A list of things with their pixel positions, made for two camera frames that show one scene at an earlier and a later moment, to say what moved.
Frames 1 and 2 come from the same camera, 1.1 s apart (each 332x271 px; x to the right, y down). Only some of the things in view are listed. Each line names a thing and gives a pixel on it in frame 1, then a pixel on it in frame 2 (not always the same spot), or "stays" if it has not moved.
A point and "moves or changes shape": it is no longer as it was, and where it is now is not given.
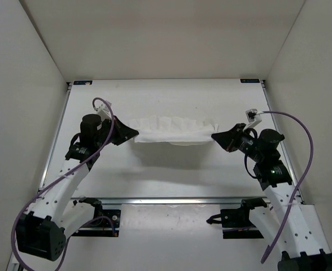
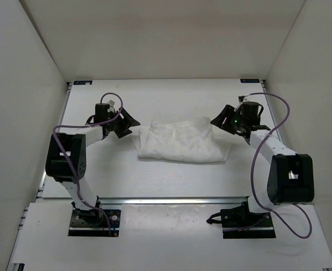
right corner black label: (249, 81) stays
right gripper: (228, 140) -> (227, 112)
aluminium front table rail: (173, 200) stays
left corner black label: (83, 82) stays
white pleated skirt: (177, 131) moves or changes shape
